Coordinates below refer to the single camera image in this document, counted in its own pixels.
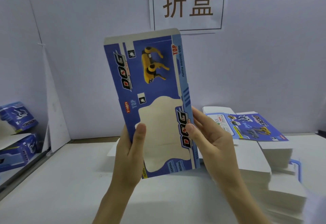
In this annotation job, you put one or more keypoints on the person's right hand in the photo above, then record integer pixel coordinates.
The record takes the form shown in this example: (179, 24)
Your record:
(216, 152)

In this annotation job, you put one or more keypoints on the person's left hand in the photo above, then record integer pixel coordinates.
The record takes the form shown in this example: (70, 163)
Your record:
(127, 160)

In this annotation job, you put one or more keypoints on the stack of boxes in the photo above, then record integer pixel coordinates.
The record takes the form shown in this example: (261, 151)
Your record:
(277, 180)
(112, 151)

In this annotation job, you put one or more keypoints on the blue dog-print cardboard box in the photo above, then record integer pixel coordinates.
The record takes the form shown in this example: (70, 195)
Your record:
(147, 114)

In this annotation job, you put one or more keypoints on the pile of blue boxes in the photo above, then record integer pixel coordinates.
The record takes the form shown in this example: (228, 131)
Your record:
(18, 117)

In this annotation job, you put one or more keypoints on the person's right forearm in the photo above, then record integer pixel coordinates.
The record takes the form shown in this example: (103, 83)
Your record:
(244, 206)

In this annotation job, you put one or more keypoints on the person's left forearm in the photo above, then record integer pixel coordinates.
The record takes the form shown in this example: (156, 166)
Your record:
(114, 208)

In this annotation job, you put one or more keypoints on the black object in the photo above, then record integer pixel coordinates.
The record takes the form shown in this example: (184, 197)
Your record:
(323, 132)

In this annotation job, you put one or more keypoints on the white paper wall sign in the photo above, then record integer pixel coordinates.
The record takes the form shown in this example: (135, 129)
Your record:
(206, 5)

